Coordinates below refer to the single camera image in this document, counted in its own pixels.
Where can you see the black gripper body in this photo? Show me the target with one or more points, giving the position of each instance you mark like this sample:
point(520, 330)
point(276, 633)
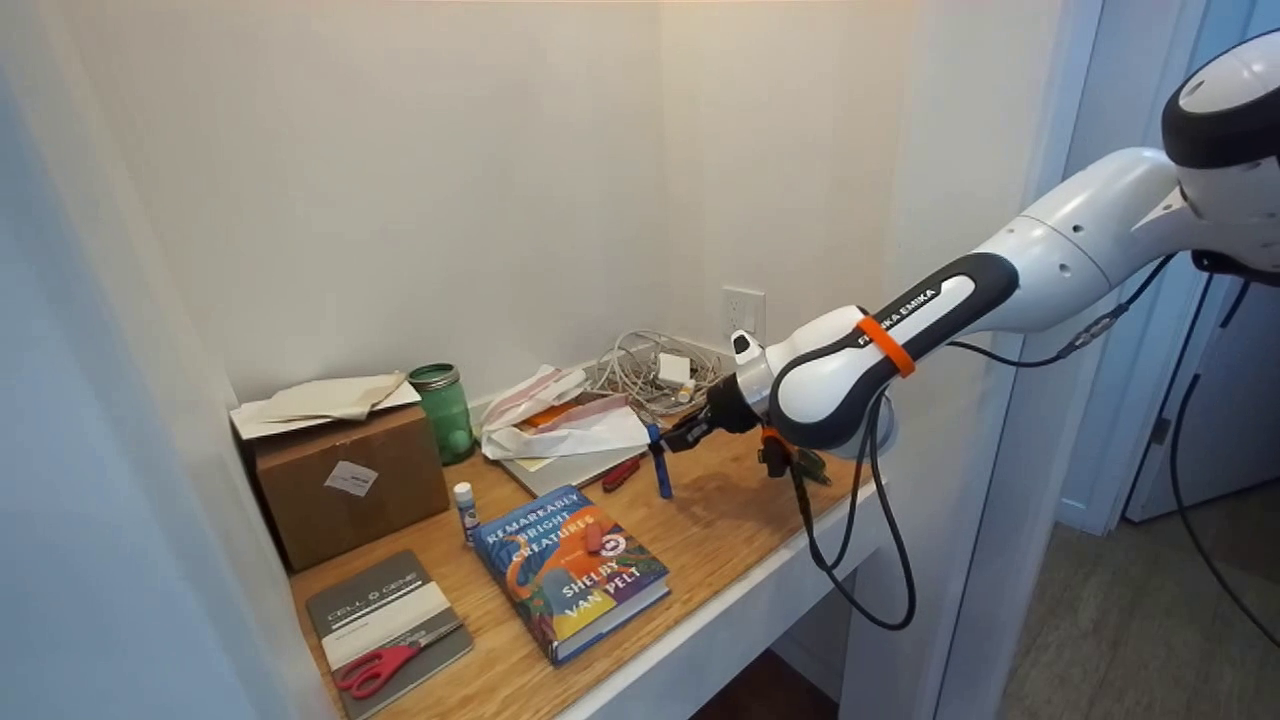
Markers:
point(716, 408)

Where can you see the blue marker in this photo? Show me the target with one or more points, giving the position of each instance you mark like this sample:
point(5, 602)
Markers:
point(660, 468)

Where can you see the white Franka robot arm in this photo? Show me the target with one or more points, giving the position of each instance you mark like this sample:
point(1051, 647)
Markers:
point(1067, 252)

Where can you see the white power adapter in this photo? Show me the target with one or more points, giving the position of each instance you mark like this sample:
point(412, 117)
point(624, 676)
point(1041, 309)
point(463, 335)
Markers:
point(674, 371)

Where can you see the white paper pile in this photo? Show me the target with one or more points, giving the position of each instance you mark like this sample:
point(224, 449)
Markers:
point(575, 434)

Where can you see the colourful hardcover book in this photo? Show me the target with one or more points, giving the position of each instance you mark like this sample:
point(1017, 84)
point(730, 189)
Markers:
point(575, 573)

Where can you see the water bottle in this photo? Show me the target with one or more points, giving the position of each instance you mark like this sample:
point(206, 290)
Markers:
point(467, 513)

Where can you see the green cup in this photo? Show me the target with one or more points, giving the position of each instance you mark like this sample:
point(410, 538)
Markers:
point(447, 415)

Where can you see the brown cardboard box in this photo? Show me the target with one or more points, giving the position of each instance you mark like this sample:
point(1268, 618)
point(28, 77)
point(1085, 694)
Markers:
point(347, 485)

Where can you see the grey notebook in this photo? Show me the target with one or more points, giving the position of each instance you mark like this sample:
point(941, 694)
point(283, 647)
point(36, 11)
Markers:
point(386, 625)

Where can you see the paper stack on box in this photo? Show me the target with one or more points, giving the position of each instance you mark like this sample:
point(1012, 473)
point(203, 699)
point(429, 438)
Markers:
point(322, 403)

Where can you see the red scissors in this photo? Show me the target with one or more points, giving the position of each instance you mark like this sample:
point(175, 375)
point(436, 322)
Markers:
point(379, 669)

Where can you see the white wall outlet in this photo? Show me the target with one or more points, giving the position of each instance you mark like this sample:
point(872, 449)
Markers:
point(744, 313)

